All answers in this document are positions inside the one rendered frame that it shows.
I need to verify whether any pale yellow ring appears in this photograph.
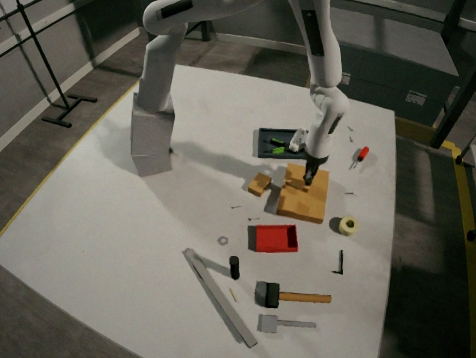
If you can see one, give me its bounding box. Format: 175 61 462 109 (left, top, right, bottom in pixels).
339 216 359 237

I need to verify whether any red open tray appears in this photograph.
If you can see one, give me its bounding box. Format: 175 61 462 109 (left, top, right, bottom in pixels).
256 225 298 253

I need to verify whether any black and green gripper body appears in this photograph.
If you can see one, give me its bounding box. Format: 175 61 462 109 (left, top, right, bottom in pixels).
303 148 329 173

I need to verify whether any black mallet with wooden handle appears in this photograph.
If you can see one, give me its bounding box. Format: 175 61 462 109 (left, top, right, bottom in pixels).
265 283 332 308

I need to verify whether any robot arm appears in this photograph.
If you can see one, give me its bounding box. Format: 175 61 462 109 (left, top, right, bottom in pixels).
137 0 349 158

